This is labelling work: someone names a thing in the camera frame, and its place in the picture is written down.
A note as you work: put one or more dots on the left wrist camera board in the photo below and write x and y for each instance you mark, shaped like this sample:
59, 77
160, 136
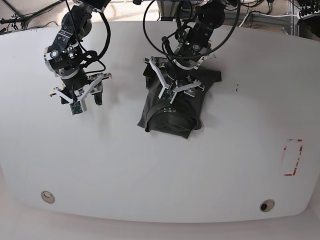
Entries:
167, 95

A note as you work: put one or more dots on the dark grey T-shirt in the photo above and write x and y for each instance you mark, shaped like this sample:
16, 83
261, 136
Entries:
182, 116

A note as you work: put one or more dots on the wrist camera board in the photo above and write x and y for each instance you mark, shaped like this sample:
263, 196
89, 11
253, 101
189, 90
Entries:
77, 107
167, 95

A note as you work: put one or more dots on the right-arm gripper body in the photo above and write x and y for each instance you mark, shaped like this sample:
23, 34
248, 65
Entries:
85, 88

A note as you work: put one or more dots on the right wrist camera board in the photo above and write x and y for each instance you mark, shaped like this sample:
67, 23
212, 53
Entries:
77, 107

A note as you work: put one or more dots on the right table grommet hole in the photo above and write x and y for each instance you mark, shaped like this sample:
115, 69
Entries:
267, 205

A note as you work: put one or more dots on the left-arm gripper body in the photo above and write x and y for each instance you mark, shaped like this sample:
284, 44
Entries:
189, 88

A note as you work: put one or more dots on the white power strip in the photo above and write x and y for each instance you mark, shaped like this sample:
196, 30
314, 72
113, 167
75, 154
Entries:
308, 13

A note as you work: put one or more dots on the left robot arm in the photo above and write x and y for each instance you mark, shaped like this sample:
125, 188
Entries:
180, 72

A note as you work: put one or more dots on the table grommet hole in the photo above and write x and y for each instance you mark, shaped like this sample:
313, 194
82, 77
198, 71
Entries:
267, 205
47, 197

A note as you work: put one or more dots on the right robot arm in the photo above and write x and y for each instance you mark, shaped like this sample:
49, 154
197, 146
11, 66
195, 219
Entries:
66, 57

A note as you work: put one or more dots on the red tape rectangle marking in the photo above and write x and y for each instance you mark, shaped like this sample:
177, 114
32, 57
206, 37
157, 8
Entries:
291, 156

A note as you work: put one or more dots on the black tripod legs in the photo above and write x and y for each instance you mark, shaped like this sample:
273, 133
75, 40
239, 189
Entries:
20, 22

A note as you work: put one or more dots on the left table grommet hole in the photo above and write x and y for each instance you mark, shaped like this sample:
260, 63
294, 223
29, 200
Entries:
47, 197

